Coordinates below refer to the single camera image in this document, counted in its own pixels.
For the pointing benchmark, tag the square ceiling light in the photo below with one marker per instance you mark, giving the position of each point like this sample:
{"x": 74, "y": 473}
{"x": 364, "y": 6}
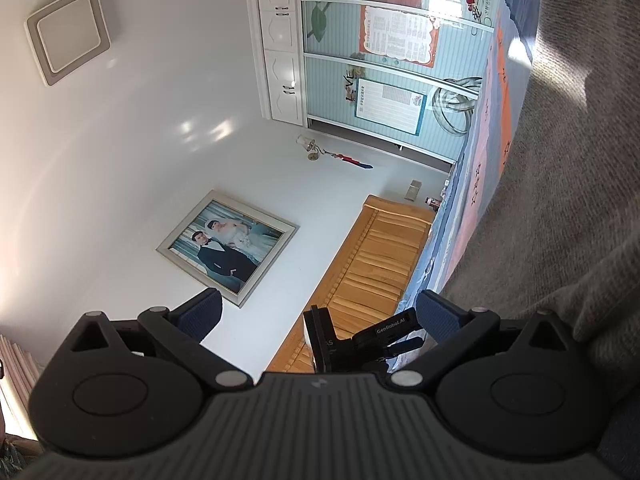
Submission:
{"x": 67, "y": 35}

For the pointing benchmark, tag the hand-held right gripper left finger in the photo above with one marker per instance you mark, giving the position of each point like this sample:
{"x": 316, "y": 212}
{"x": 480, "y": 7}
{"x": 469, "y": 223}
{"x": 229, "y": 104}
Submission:
{"x": 200, "y": 315}

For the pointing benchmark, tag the grey knit sweater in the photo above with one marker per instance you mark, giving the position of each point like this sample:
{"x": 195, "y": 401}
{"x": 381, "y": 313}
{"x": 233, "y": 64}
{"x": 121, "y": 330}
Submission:
{"x": 550, "y": 210}

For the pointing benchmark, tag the blue-framed poster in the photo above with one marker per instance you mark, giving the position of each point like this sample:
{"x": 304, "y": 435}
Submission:
{"x": 390, "y": 105}

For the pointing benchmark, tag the wooden headboard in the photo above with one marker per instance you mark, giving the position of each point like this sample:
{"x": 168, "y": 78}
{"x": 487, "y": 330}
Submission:
{"x": 365, "y": 270}

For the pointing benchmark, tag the white wardrobe with sliding doors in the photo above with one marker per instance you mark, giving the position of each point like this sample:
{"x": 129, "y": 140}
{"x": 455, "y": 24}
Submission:
{"x": 340, "y": 60}

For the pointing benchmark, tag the glass wall lamp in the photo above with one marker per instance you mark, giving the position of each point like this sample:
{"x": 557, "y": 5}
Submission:
{"x": 307, "y": 146}

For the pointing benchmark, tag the striped blue bed sheet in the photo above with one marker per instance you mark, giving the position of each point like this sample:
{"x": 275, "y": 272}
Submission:
{"x": 480, "y": 160}

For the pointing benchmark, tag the orange-bordered poster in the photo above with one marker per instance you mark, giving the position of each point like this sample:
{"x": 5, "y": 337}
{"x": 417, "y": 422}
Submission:
{"x": 397, "y": 35}

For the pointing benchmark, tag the pink curtain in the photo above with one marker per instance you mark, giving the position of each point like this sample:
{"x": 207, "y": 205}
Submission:
{"x": 17, "y": 385}

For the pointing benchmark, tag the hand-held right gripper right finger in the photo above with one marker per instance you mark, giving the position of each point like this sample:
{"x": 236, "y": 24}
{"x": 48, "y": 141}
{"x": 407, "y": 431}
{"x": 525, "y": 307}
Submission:
{"x": 435, "y": 315}

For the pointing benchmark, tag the framed wedding photo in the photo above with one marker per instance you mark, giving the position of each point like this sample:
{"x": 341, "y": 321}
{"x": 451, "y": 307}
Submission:
{"x": 227, "y": 247}

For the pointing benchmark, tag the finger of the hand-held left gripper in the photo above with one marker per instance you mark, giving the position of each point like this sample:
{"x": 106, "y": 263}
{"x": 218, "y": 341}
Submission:
{"x": 407, "y": 345}

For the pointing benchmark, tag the small dark bottle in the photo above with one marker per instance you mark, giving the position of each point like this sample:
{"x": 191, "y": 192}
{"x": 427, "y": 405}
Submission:
{"x": 432, "y": 202}

